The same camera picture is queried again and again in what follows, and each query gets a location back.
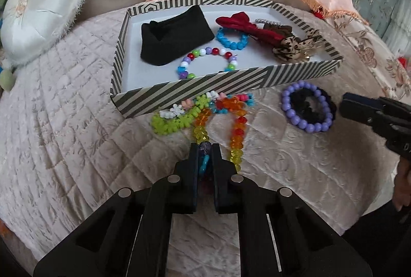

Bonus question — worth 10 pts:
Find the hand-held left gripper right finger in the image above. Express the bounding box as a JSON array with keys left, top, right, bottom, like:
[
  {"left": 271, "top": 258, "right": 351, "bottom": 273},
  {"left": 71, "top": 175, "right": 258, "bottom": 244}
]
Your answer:
[{"left": 210, "top": 143, "right": 373, "bottom": 277}]

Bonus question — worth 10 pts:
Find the pink blue flower bracelet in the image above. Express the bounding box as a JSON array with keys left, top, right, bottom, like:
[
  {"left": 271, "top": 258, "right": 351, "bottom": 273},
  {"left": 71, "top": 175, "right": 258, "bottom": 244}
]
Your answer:
[{"left": 205, "top": 91, "right": 256, "bottom": 114}]

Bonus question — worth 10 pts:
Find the black scrunchie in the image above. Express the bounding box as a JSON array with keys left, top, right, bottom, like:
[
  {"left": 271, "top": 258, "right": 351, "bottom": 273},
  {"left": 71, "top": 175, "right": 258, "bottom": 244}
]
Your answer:
[{"left": 291, "top": 87, "right": 337, "bottom": 125}]

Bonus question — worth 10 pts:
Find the brown hair bow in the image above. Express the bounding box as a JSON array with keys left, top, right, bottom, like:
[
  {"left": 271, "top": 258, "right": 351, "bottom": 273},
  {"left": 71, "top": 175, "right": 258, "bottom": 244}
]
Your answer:
[{"left": 263, "top": 25, "right": 294, "bottom": 40}]

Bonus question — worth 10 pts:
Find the leopard print hair bow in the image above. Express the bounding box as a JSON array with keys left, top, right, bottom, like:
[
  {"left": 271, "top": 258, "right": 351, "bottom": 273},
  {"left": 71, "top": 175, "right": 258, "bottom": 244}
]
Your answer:
[{"left": 271, "top": 28, "right": 328, "bottom": 63}]

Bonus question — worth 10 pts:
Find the quilted cream bedspread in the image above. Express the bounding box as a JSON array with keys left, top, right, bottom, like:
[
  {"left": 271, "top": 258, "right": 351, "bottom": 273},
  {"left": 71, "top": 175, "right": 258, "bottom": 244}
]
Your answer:
[{"left": 0, "top": 2, "right": 405, "bottom": 265}]

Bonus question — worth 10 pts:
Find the black cloth pouch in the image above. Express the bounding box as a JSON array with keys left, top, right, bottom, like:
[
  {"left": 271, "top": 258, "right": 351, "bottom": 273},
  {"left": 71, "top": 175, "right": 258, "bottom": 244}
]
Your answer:
[{"left": 139, "top": 5, "right": 215, "bottom": 66}]

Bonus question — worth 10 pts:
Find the purple bead bracelet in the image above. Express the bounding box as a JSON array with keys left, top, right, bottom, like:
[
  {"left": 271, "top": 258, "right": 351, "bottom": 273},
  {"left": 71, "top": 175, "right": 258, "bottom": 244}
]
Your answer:
[{"left": 281, "top": 80, "right": 334, "bottom": 133}]

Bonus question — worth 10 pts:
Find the person's right hand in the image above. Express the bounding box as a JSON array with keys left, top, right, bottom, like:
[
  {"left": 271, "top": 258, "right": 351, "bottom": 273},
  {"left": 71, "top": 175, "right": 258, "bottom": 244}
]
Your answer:
[{"left": 392, "top": 160, "right": 411, "bottom": 213}]

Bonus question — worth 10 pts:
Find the multicolour round bead bracelet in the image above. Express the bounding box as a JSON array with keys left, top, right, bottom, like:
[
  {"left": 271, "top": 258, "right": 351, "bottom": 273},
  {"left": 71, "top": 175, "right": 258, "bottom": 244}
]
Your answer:
[{"left": 176, "top": 46, "right": 239, "bottom": 79}]

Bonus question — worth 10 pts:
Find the striped cardboard box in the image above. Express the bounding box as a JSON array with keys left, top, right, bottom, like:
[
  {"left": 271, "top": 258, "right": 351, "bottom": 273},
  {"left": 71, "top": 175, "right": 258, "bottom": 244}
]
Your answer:
[{"left": 110, "top": 0, "right": 345, "bottom": 118}]

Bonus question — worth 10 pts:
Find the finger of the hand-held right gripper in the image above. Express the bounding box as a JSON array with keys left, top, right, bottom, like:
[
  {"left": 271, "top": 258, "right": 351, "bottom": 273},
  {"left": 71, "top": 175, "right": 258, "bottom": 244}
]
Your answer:
[
  {"left": 340, "top": 92, "right": 394, "bottom": 138},
  {"left": 378, "top": 96, "right": 411, "bottom": 123}
]

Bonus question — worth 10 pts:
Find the green flower bead bracelet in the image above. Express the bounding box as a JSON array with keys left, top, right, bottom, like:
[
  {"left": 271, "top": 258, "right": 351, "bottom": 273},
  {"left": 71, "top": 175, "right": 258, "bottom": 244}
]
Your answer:
[{"left": 152, "top": 95, "right": 212, "bottom": 136}]

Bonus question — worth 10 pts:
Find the floral satin cover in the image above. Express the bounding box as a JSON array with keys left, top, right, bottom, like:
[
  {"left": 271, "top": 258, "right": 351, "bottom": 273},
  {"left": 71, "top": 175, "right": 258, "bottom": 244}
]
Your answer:
[{"left": 316, "top": 12, "right": 411, "bottom": 104}]

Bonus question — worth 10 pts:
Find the red velvet hair bow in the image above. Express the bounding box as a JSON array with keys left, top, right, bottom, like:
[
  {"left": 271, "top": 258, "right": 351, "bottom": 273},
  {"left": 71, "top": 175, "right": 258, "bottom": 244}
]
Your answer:
[{"left": 216, "top": 11, "right": 285, "bottom": 45}]

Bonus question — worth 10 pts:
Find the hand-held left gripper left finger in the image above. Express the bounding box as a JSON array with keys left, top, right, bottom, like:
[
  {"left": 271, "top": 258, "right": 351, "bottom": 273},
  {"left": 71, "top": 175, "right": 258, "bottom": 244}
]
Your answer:
[{"left": 34, "top": 143, "right": 206, "bottom": 277}]

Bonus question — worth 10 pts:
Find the blue bead bracelet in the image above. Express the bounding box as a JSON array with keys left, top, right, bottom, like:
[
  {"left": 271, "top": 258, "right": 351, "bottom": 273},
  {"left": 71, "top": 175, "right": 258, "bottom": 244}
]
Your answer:
[{"left": 216, "top": 27, "right": 249, "bottom": 51}]

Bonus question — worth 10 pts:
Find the white satin round cushion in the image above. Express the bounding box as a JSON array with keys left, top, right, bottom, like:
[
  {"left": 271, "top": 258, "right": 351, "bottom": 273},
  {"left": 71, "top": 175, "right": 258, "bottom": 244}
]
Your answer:
[{"left": 0, "top": 0, "right": 90, "bottom": 67}]

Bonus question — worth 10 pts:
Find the rainbow crystal bead bracelet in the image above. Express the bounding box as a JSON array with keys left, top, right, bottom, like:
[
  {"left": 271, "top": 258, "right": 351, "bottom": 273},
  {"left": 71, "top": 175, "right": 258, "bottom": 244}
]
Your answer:
[{"left": 193, "top": 96, "right": 249, "bottom": 176}]

